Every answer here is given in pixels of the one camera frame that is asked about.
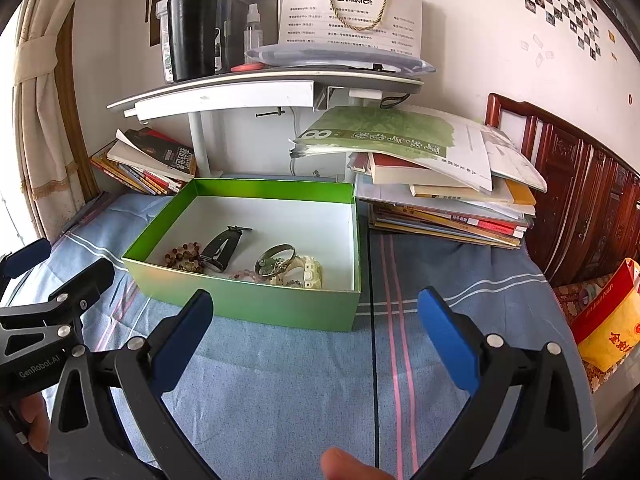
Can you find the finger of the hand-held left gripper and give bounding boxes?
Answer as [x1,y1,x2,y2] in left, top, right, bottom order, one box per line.
[0,258,117,353]
[0,239,52,291]

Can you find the dark bead bracelet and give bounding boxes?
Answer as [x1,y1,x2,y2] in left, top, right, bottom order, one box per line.
[164,242,207,274]

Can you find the silver bangle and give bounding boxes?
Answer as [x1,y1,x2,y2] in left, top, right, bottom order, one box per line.
[254,243,297,277]

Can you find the green cardboard box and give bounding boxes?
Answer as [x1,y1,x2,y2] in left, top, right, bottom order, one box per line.
[121,177,362,333]

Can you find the black hair clip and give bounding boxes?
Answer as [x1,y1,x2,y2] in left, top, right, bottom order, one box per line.
[199,226,253,274]

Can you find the brown wooden window frame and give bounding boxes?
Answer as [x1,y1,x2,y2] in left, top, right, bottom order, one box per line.
[54,12,102,202]

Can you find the red wooden headboard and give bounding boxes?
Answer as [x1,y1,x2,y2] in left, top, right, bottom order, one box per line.
[484,92,640,289]

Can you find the cream watch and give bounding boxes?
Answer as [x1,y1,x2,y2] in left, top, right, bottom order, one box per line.
[270,255,324,291]

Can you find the small stack of books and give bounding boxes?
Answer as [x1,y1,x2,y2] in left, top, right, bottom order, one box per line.
[90,128,198,197]

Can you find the white paper bag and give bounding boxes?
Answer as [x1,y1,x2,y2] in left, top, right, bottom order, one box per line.
[277,0,424,59]

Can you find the red and yellow bag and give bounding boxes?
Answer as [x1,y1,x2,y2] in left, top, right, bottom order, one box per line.
[570,258,640,374]

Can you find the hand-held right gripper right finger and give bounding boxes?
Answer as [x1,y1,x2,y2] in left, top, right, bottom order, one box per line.
[410,286,586,480]

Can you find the beige curtain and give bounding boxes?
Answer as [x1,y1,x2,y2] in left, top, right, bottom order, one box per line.
[9,0,101,223]

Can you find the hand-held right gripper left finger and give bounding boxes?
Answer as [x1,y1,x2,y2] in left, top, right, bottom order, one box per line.
[47,289,216,480]

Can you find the person's left hand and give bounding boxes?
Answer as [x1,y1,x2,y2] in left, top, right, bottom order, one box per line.
[19,392,52,455]

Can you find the black bottle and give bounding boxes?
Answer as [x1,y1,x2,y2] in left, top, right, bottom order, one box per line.
[166,0,220,84]

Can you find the blue striped blanket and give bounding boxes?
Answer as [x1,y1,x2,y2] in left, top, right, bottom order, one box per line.
[10,190,601,480]

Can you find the wall photo stickers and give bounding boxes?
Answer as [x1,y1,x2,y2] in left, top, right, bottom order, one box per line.
[516,0,620,70]

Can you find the person's right hand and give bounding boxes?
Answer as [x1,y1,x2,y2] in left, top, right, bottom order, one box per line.
[320,447,396,480]

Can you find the tall stack of books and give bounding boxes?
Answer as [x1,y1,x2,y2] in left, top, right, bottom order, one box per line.
[347,120,549,252]

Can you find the small clear spray bottle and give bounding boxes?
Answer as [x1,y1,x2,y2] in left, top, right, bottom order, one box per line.
[243,3,264,54]

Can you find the white desk shelf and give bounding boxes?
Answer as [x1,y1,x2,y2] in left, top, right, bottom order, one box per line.
[106,67,425,181]

